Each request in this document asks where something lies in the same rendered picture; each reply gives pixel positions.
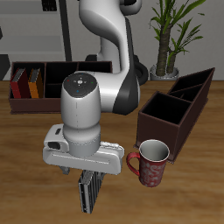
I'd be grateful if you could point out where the red book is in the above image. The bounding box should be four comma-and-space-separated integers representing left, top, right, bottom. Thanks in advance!
10, 67, 31, 100

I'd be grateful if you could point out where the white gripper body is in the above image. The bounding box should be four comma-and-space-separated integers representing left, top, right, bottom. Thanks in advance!
42, 141, 126, 176

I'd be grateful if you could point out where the orange book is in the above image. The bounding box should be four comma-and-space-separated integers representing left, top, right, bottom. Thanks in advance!
27, 67, 45, 100

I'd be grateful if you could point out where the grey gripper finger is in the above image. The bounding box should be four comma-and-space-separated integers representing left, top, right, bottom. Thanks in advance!
98, 171, 108, 184
59, 165, 71, 176

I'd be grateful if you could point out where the green pot plant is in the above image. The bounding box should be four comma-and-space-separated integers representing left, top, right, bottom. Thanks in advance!
148, 0, 207, 82

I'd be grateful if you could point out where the red patterned mug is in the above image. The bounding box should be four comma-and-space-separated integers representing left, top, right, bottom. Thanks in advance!
125, 138, 171, 188

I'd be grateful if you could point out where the black upright post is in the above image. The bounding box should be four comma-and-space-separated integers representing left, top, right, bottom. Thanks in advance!
58, 0, 74, 62

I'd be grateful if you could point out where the dark brown desk caddy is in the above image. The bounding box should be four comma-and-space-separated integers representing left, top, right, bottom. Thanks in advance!
7, 60, 114, 115
134, 66, 216, 165

